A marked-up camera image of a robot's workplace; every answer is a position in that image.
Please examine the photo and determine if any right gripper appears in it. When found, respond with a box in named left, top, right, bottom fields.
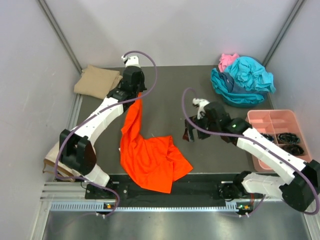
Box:
left=183, top=113, right=220, bottom=143

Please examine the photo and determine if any orange t shirt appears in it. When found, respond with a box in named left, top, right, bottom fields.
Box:
left=120, top=99, right=193, bottom=194

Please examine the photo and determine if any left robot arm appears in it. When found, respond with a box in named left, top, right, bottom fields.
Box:
left=57, top=63, right=147, bottom=199

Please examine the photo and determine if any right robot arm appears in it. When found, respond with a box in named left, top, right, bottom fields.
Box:
left=184, top=98, right=320, bottom=215

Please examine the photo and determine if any folded beige t shirt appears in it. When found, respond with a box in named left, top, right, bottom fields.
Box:
left=73, top=65, right=123, bottom=100

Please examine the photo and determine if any pink divided tray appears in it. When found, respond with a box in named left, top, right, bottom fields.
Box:
left=246, top=109, right=313, bottom=162

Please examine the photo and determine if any pink t shirt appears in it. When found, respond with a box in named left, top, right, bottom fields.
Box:
left=218, top=53, right=240, bottom=72

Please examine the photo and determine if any turquoise t shirt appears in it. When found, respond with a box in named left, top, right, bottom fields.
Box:
left=225, top=56, right=276, bottom=95

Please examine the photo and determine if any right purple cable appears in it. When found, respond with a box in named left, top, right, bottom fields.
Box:
left=181, top=87, right=320, bottom=217

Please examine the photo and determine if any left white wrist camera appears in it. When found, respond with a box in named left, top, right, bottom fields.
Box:
left=121, top=55, right=141, bottom=68

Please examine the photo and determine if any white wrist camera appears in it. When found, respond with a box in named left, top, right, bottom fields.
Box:
left=192, top=98, right=210, bottom=120
left=121, top=55, right=141, bottom=68

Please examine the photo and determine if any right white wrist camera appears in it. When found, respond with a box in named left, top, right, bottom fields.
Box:
left=192, top=98, right=210, bottom=120

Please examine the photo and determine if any blue patterned hair tie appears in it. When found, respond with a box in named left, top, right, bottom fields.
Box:
left=259, top=133, right=275, bottom=144

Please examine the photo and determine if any black hair tie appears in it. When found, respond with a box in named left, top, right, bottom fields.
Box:
left=277, top=132, right=301, bottom=144

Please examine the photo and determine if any dark hair tie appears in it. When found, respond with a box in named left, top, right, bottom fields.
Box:
left=281, top=144, right=306, bottom=156

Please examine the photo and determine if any aluminium frame rail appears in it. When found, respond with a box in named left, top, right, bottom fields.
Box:
left=39, top=181, right=313, bottom=201

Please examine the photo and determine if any grey slotted cable duct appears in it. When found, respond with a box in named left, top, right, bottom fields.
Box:
left=50, top=201, right=252, bottom=213

